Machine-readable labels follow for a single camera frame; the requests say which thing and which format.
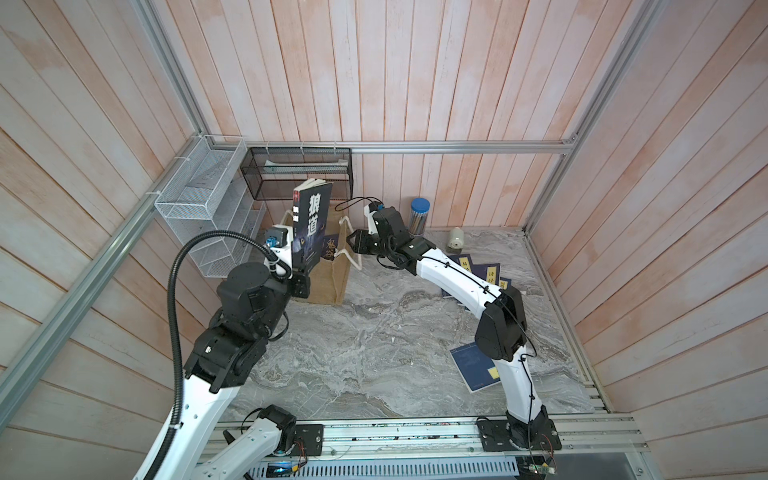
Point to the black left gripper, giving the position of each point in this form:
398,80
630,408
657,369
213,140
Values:
301,283

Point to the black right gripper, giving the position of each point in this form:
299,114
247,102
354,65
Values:
360,241

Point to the tan canvas bag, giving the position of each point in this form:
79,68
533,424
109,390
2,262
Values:
329,278

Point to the navy book yellow label back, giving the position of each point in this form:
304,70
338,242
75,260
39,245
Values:
463,260

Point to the black wolf book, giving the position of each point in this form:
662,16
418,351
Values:
311,201

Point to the old man book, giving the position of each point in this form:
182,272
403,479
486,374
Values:
330,246

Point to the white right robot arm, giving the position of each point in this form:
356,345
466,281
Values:
501,332

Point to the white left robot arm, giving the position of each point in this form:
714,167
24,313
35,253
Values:
253,298

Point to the clear pencil tube blue lid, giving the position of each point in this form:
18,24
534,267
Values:
420,208

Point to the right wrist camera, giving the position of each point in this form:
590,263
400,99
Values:
369,212

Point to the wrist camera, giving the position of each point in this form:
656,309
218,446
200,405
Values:
278,239
369,212

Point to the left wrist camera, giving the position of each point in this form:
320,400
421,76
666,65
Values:
278,239

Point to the black mesh wall basket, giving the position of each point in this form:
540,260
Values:
272,173

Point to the white wire mesh shelf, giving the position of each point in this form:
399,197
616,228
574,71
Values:
206,190

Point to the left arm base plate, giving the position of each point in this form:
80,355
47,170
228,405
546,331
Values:
303,438

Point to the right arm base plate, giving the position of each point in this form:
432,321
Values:
509,434

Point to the aluminium front rail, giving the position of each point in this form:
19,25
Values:
473,436

